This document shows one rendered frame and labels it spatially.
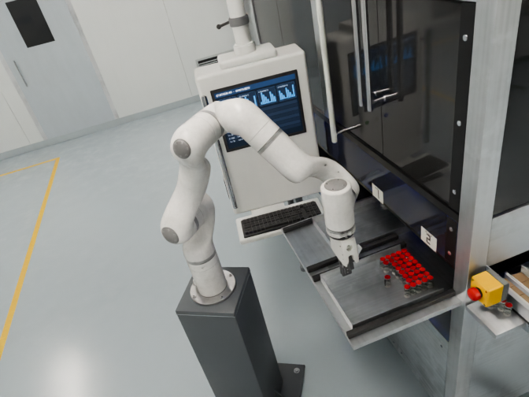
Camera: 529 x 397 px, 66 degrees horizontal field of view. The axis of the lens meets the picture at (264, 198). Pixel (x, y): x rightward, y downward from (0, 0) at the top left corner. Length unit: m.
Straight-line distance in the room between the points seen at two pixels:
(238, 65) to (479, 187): 1.12
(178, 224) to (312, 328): 1.41
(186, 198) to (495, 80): 0.92
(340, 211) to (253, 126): 0.33
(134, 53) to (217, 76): 4.59
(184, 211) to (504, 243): 1.01
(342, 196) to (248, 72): 0.94
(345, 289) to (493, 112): 0.79
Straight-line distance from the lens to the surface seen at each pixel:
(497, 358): 1.95
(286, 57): 1.90
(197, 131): 1.16
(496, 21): 1.07
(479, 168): 1.21
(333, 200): 1.10
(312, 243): 1.77
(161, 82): 6.51
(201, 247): 1.53
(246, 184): 2.09
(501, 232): 1.42
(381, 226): 1.82
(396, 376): 2.40
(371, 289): 1.56
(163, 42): 6.41
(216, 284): 1.64
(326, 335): 2.55
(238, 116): 1.09
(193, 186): 1.32
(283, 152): 1.09
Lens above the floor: 2.03
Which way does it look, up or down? 33 degrees down
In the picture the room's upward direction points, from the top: 13 degrees counter-clockwise
